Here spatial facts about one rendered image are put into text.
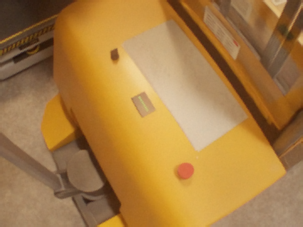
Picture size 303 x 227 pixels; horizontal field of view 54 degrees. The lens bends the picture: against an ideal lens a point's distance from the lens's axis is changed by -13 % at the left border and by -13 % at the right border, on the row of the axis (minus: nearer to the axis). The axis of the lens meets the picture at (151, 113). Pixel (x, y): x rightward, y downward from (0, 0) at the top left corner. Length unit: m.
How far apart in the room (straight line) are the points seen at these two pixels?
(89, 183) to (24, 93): 0.92
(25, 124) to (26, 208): 0.49
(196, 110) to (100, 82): 0.27
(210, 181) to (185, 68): 0.31
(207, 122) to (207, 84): 0.11
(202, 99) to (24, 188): 1.24
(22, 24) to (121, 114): 1.14
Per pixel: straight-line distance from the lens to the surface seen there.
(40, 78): 2.04
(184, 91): 0.88
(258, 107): 0.97
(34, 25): 1.82
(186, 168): 0.78
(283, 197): 1.83
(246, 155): 0.85
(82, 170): 1.30
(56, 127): 1.48
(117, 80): 0.90
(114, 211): 1.41
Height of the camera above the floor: 1.68
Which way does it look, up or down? 68 degrees down
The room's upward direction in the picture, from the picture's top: 2 degrees counter-clockwise
